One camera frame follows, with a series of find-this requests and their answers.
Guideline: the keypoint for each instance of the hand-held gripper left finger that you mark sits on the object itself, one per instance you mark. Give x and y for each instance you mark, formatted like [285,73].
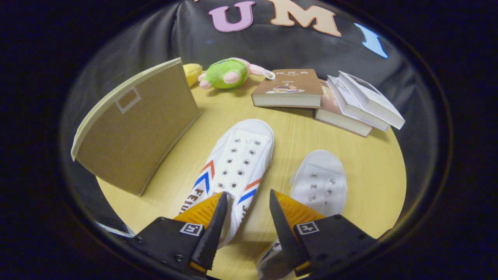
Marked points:
[214,233]

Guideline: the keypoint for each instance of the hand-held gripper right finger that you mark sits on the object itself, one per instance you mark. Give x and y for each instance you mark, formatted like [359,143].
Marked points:
[284,229]

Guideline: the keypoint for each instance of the white canvas shoe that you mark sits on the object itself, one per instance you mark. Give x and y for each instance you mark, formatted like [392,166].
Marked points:
[323,175]
[241,155]

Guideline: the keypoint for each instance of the brown fabric storage box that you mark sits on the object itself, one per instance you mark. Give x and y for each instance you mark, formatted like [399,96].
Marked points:
[136,144]

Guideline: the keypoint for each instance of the reddish brown book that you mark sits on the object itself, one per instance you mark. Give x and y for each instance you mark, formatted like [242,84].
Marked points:
[325,101]

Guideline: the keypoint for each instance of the white patterned book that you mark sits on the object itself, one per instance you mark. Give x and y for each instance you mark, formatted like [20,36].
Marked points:
[350,107]

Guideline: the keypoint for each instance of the brown illustrated book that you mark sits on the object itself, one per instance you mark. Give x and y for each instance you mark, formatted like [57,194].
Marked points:
[288,81]

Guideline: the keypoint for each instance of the white book with dark photo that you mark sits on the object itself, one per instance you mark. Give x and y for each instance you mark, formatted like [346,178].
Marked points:
[369,99]

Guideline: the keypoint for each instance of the green and pink plush toy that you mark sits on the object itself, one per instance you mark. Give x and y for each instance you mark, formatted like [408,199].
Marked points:
[225,74]

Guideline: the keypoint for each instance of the yellow plush toy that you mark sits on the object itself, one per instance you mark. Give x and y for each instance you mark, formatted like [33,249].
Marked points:
[192,74]

